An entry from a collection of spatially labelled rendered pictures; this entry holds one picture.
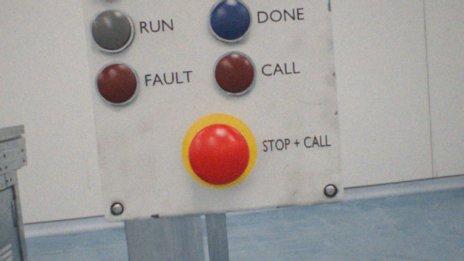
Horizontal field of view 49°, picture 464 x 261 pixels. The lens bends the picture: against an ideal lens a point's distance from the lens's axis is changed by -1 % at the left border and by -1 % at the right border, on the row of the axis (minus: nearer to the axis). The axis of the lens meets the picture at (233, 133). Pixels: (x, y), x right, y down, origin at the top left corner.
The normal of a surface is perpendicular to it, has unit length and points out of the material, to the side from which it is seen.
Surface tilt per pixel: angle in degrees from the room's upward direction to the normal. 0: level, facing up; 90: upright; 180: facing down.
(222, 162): 94
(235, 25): 92
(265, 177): 90
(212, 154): 88
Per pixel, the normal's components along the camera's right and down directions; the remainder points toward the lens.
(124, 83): 0.07, 0.08
